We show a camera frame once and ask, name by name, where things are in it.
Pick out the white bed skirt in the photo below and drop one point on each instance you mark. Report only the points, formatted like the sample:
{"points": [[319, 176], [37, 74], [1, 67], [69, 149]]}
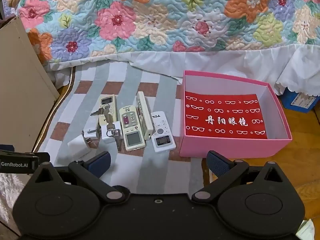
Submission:
{"points": [[225, 62]]}

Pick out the floral quilt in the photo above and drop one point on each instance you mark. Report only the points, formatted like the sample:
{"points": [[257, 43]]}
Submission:
{"points": [[162, 15]]}

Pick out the small white remote control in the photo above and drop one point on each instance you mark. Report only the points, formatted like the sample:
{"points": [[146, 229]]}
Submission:
{"points": [[162, 141]]}

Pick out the cream remote with purple panel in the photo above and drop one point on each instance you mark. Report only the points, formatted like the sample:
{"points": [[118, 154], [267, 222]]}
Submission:
{"points": [[132, 140]]}

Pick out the bunch of metal keys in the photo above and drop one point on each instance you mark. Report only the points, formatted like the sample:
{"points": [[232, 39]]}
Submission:
{"points": [[107, 116]]}

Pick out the white power adapter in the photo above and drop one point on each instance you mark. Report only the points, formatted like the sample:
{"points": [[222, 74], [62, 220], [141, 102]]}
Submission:
{"points": [[106, 136], [78, 147], [90, 131]]}

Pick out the pink cardboard box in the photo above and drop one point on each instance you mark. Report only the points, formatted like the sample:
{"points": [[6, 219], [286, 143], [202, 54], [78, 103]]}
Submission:
{"points": [[235, 148]]}

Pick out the long white remote control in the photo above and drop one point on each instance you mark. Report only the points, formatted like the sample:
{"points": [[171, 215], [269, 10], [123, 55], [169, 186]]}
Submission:
{"points": [[144, 116]]}

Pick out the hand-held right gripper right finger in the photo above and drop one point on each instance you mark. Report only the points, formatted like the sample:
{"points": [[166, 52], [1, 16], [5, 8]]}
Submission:
{"points": [[217, 162]]}

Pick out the pale yellow remote control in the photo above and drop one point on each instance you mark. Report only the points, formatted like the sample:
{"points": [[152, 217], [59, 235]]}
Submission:
{"points": [[110, 100]]}

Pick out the striped floor mat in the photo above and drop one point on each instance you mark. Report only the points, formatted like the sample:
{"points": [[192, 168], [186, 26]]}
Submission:
{"points": [[150, 80]]}

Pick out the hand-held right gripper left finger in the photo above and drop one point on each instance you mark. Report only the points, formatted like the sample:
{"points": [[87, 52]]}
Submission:
{"points": [[101, 161]]}

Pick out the pale green paper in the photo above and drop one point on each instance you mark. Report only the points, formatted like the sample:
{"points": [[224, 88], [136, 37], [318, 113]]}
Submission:
{"points": [[306, 230]]}

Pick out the blue box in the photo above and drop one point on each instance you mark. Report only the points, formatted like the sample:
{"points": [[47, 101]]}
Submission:
{"points": [[300, 102]]}

